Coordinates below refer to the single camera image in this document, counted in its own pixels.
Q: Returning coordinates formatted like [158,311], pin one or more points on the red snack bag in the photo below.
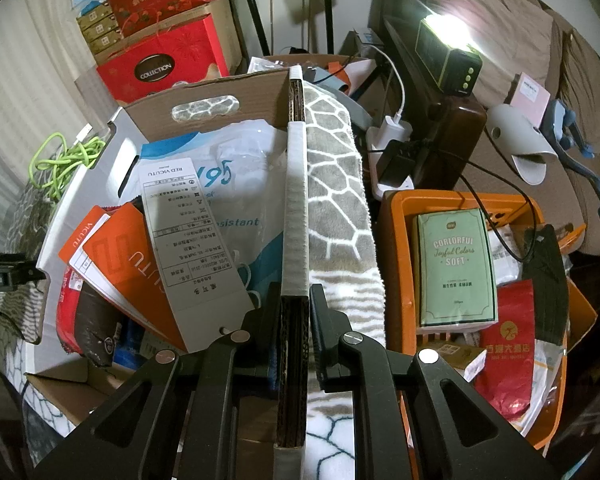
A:
[86,323]

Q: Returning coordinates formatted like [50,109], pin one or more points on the red paper packet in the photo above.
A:
[506,379]

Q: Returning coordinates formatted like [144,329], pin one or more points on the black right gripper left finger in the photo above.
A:
[178,418]

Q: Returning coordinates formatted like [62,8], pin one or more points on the brown sofa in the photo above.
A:
[530,56]

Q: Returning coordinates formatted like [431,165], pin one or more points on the white clothing tag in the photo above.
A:
[205,292]

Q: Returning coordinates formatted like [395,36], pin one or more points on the white blue plastic bag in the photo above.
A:
[242,171]

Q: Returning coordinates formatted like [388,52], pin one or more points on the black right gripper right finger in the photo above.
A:
[415,417]

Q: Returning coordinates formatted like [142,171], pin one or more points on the black power adapter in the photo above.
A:
[396,163]

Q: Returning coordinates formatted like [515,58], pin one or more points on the white slipper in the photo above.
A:
[521,144]

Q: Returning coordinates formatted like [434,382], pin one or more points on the green tissue pack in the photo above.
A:
[454,282]

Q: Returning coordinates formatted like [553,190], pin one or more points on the pink card box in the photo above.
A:
[530,98]

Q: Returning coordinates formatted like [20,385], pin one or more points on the red Collection gift box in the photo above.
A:
[182,55]

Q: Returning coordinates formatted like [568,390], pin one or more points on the grey white patterned blanket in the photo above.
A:
[343,261]

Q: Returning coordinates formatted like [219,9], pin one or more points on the orange plastic basket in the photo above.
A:
[395,261]

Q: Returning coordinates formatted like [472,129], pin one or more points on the stacked gold small boxes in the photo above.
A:
[99,28]

